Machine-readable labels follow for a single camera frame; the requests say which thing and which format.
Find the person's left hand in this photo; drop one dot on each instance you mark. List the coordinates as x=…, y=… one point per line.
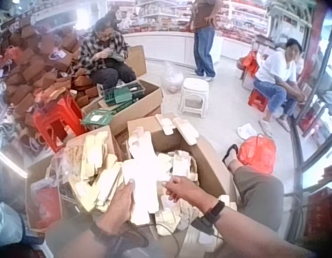
x=118, y=209

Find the white shop counter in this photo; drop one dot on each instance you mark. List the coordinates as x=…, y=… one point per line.
x=165, y=45

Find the clear plastic bag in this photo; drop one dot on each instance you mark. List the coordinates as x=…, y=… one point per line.
x=172, y=78

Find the brown cardboard sheet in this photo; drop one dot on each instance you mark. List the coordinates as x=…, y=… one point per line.
x=137, y=60

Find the flat green box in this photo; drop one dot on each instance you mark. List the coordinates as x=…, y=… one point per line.
x=98, y=117

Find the person's right fingers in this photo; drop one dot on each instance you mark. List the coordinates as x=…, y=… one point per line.
x=171, y=185

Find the white plastic bag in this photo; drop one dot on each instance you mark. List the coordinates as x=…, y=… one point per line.
x=246, y=131

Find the carton of cream box blanks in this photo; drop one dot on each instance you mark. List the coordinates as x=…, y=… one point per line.
x=208, y=166

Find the heap of brown gift bags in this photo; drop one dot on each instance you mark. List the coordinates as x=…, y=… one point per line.
x=31, y=70

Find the person's legs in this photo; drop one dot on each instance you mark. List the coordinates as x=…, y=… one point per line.
x=255, y=193

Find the glass display cabinet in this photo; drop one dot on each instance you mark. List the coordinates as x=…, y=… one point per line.
x=316, y=107

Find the carton of green boxes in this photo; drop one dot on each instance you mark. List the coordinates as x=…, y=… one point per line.
x=144, y=104

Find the white plastic stool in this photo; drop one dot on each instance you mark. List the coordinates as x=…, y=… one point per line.
x=193, y=91

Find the red packet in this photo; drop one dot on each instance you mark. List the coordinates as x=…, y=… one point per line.
x=48, y=207

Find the stack of red plastic stools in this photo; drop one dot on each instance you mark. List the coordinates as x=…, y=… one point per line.
x=58, y=118

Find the black wrist band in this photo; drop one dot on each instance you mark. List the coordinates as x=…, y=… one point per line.
x=212, y=213
x=133, y=239

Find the red gift box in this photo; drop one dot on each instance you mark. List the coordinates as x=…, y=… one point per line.
x=323, y=215

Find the beige box blank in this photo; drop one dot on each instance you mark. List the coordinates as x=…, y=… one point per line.
x=186, y=131
x=165, y=125

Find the white cardboard box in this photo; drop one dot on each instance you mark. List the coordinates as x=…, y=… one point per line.
x=144, y=182

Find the store shelves with goods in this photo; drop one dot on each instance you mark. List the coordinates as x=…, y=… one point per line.
x=235, y=18

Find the carton of beige box blanks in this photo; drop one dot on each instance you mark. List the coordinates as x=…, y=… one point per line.
x=93, y=166

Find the person's right hand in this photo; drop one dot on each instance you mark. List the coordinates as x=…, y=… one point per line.
x=191, y=193

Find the red plastic bag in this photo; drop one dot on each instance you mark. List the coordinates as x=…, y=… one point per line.
x=258, y=154

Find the red gift bag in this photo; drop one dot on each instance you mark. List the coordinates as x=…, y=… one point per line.
x=250, y=63

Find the red plastic stool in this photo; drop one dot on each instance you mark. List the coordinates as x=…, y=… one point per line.
x=257, y=100

